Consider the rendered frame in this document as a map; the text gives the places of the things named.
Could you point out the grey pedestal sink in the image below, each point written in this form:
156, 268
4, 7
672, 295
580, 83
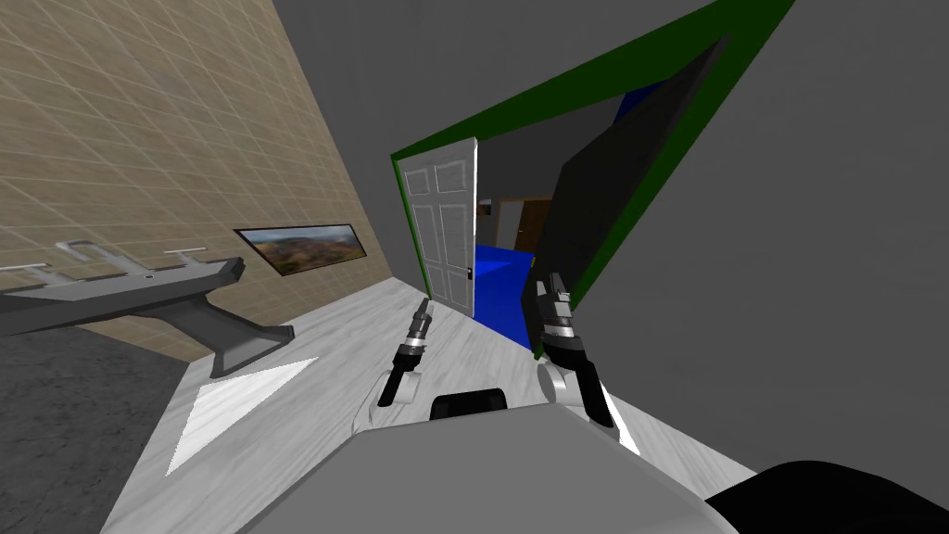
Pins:
148, 297

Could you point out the white panelled door leaf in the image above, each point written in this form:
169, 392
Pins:
443, 222

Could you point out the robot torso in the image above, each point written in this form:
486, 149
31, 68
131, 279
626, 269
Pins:
489, 475

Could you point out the brown door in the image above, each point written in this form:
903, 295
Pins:
534, 225

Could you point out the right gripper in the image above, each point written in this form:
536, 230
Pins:
554, 310

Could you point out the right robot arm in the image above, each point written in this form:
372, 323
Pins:
574, 371

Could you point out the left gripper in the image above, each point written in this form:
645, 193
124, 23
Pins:
422, 317

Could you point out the framed landscape picture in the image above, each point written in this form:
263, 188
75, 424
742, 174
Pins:
302, 248

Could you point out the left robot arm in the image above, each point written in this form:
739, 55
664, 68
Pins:
400, 368

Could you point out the dark grey door leaf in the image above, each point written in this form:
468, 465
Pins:
615, 193

